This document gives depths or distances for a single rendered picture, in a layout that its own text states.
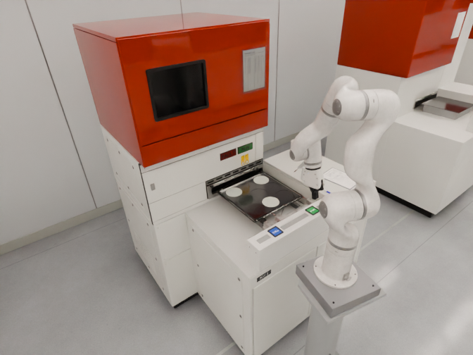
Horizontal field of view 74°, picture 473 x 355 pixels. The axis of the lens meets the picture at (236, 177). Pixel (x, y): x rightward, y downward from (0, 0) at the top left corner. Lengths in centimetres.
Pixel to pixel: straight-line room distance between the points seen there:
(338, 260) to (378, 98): 66
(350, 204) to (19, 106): 253
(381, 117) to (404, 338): 169
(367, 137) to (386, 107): 11
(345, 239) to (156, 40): 113
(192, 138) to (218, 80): 32
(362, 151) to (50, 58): 243
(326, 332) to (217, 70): 139
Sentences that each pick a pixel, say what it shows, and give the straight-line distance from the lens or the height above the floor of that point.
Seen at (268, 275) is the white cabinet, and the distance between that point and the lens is 162.
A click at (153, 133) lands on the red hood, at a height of 139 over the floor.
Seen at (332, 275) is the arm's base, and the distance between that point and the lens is 146.
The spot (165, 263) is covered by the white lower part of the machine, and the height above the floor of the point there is 50.
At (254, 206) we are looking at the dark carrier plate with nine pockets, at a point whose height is 90.
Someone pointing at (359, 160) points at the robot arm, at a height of 145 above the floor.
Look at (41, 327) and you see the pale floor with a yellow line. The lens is 276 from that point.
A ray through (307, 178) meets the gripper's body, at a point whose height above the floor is 115.
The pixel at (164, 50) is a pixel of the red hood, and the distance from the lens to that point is 150.
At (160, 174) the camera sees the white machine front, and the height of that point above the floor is 113.
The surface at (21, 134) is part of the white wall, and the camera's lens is 305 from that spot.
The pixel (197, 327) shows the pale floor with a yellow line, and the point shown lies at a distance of 238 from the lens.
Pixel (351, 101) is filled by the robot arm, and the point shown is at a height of 165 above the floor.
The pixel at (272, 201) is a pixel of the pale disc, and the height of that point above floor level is 90.
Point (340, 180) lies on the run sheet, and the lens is 195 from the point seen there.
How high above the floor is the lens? 199
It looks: 32 degrees down
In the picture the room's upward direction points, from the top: 2 degrees counter-clockwise
